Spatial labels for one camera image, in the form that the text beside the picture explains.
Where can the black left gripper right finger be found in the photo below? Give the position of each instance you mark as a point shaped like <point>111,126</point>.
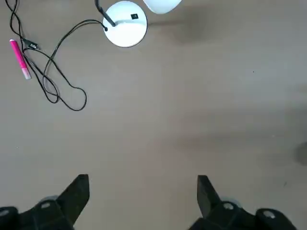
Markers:
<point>208,201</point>

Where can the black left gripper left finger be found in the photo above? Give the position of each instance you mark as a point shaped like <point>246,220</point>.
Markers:
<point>72,198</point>

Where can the pink marker pen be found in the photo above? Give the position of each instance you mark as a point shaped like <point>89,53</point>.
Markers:
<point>20,60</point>

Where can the white desk lamp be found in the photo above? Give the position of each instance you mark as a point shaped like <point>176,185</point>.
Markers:
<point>127,31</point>

